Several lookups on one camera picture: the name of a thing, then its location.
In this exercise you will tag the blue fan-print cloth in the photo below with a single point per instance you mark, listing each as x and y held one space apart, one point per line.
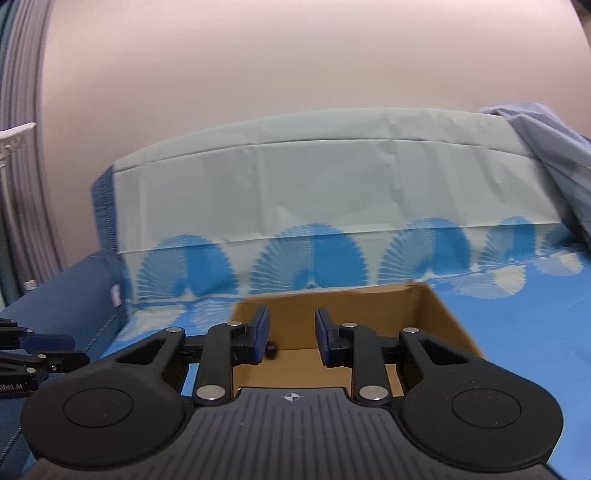
323 194

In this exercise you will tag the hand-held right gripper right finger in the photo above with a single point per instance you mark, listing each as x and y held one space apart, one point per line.
322 337

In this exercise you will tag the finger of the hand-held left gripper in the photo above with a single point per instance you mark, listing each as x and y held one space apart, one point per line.
60 361
46 342

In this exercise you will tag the grey-blue cloth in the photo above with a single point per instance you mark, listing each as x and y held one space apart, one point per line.
554 143

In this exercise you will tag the white furniture rail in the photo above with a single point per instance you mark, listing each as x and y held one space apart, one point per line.
14 138

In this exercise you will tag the brown cardboard box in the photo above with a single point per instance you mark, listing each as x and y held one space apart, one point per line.
369 318

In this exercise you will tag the dark blue sofa cushion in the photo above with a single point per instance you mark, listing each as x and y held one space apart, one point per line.
60 300

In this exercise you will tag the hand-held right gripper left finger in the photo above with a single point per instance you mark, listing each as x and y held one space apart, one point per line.
263 332

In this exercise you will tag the grey striped curtain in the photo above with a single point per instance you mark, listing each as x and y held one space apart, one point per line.
21 69

